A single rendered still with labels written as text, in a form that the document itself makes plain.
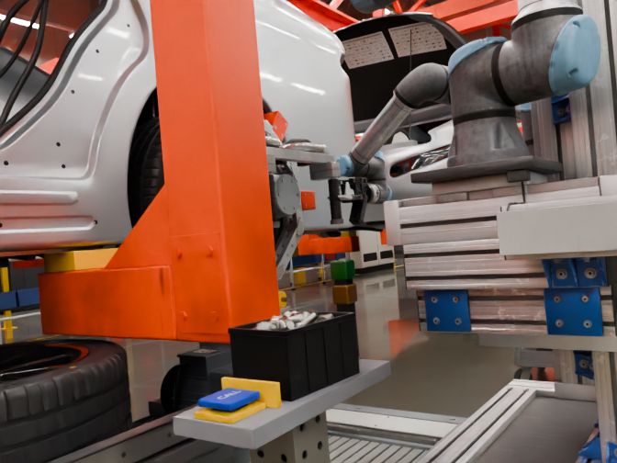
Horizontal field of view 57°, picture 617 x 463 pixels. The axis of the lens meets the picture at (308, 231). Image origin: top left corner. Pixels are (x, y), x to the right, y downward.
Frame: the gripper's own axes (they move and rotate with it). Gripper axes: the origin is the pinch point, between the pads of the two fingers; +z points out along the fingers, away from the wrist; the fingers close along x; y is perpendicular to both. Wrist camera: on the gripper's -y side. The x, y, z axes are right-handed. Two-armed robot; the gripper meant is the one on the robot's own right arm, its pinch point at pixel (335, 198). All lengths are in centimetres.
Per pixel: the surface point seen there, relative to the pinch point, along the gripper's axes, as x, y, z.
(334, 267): 34, -18, 57
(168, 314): 3, -25, 76
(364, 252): -382, -45, -700
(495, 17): -96, 244, -575
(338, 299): 34, -25, 57
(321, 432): 39, -46, 75
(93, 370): -1, -34, 92
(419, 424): 17, -75, -12
